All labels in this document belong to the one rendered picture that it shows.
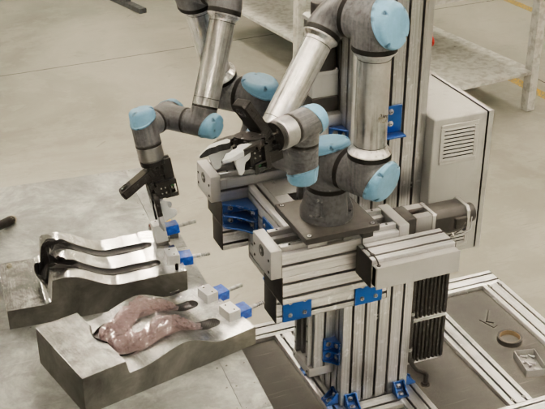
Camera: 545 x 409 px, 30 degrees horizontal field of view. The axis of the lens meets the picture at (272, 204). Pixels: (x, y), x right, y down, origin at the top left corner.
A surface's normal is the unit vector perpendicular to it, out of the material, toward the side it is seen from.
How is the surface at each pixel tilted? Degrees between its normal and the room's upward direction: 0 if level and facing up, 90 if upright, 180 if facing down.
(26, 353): 0
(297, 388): 0
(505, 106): 0
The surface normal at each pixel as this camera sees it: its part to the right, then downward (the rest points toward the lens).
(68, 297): 0.33, 0.44
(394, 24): 0.74, 0.19
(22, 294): 0.00, -0.88
